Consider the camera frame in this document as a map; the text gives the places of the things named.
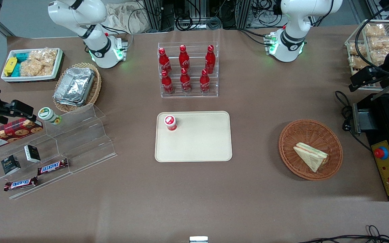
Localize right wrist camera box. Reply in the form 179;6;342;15
0;100;35;134

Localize bagged fried snack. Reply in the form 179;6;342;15
363;23;387;37
369;36;389;51
349;56;370;70
370;49;389;66
348;43;367;57

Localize black floor cable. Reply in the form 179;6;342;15
297;225;389;243

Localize black arm base cables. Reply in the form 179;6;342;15
238;28;273;46

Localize red emergency stop button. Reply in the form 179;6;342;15
374;147;389;160

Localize clear acrylic bottle rack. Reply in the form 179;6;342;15
157;42;219;99

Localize white rectangular plastic bin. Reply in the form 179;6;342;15
1;48;63;83

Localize oval wicker basket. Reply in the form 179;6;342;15
53;62;102;113

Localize red lidded small cup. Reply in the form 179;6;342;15
163;115;177;131

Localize black machine with yellow panel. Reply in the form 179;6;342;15
352;81;389;202

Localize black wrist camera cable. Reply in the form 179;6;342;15
355;0;389;80

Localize black power cable with plug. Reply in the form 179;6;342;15
335;90;372;151

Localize black cable bundle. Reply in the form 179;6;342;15
175;13;223;31

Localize clear acrylic stepped shelf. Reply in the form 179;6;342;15
0;103;118;200

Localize red tartan cookie box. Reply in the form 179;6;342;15
0;118;44;151

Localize white green lidded jar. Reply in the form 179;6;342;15
38;107;62;125

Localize beige plastic tray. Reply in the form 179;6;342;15
154;111;233;163

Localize yellow snack packet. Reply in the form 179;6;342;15
4;57;18;77

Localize snickers chocolate bar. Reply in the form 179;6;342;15
4;177;38;192
37;158;69;176

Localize stack of foil containers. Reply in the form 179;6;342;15
53;67;95;107

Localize small black carton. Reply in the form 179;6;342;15
1;155;21;175
24;145;41;163

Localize triangular sandwich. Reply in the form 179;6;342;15
293;142;329;173

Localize beige crumpled cloth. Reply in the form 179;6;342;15
105;3;152;34

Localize round brown wicker basket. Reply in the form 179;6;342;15
278;119;343;181

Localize clear bag of crackers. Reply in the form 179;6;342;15
20;47;59;77

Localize red cola bottle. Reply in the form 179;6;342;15
205;45;216;74
180;68;192;93
161;70;174;95
179;45;190;71
158;47;172;74
200;69;210;94

